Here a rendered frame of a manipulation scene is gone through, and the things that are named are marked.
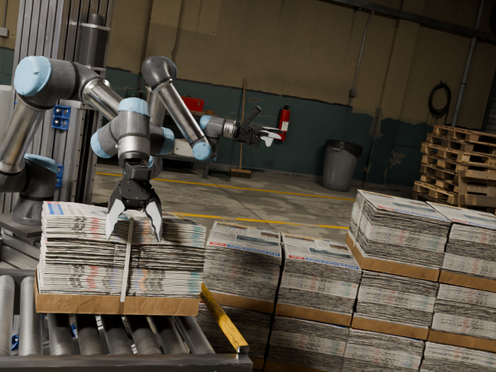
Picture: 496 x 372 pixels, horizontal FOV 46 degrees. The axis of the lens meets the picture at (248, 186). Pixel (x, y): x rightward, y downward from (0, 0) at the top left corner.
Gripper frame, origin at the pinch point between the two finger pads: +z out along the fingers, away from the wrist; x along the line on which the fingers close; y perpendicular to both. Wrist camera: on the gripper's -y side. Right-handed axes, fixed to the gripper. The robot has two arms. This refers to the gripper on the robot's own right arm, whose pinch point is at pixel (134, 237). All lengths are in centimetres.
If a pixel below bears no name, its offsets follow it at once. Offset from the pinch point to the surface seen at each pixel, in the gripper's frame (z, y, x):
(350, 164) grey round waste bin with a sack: -323, 581, -446
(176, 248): -0.2, 7.7, -11.4
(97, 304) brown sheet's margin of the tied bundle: 12.3, 13.5, 5.8
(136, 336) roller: 18.9, 18.6, -4.3
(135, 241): -1.2, 7.1, -1.5
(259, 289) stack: -6, 73, -60
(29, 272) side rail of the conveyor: -3, 47, 20
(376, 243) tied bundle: -18, 48, -97
